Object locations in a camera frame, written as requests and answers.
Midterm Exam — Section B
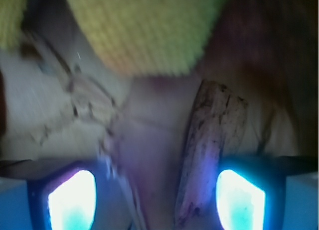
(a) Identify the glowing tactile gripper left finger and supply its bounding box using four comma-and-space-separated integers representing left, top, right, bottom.
0, 159, 97, 230

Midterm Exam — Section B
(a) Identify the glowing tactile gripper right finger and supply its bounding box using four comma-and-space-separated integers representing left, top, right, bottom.
215, 156, 319, 230

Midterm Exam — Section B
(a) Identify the brown wood chip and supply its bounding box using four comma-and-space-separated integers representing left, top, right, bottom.
174, 80, 248, 230

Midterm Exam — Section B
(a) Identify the brown paper bag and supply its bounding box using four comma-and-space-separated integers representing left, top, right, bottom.
0, 0, 319, 230

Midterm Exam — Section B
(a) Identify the yellow knitted cloth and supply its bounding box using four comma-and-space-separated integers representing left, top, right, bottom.
0, 0, 231, 77

